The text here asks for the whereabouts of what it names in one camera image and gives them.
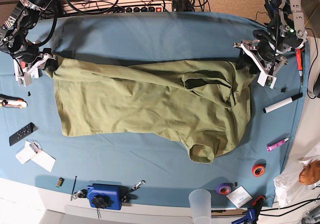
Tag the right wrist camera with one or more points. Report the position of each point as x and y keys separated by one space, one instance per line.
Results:
x=24 y=80

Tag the white power strip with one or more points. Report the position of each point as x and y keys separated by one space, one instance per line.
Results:
x=93 y=6

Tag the small green battery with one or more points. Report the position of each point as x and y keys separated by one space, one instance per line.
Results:
x=60 y=182

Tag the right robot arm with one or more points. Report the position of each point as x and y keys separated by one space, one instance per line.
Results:
x=26 y=55

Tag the silver carabiner clip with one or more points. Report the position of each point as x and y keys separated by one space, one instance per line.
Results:
x=137 y=186

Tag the orange white utility knife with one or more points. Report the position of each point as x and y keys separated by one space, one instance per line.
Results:
x=12 y=102

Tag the white black marker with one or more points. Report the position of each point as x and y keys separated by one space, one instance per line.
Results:
x=282 y=103

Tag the white paper sheet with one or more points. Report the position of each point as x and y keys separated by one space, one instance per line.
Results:
x=44 y=160

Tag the olive green t-shirt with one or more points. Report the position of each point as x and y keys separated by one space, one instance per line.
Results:
x=204 y=104

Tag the blue table cloth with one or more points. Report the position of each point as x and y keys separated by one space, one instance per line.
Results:
x=127 y=39

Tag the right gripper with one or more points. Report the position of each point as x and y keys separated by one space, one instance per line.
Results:
x=46 y=61

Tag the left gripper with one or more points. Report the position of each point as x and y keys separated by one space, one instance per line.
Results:
x=258 y=56

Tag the black remote control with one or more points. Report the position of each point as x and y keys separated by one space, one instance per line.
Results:
x=22 y=133

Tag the small black clip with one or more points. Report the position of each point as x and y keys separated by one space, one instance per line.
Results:
x=284 y=89

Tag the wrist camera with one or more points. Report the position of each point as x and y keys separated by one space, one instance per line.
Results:
x=266 y=80
x=24 y=80

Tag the orange black screwdriver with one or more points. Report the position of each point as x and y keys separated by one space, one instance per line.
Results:
x=299 y=61

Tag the white plastic bag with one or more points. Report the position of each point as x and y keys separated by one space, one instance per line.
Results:
x=287 y=186

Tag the blue clamp block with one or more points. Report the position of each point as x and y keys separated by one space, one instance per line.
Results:
x=104 y=196

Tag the clear plastic cup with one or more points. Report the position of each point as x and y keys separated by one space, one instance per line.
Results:
x=200 y=204

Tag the brown bread item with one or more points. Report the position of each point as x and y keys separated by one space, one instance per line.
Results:
x=310 y=173

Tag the red tape roll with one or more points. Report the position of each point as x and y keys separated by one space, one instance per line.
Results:
x=258 y=170

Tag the pink glue tube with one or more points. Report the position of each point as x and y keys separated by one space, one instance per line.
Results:
x=273 y=146

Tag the white paper card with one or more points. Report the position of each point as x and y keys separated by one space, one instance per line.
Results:
x=239 y=197

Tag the black zip tie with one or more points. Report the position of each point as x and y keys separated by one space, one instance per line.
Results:
x=73 y=187

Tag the white card stack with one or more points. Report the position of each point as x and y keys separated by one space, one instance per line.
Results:
x=30 y=150

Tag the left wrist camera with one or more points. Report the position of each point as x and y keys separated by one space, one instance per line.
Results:
x=266 y=80

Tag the blue bar clamp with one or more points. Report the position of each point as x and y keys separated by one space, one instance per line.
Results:
x=252 y=214

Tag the purple tape roll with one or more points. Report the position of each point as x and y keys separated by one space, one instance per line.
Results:
x=224 y=188

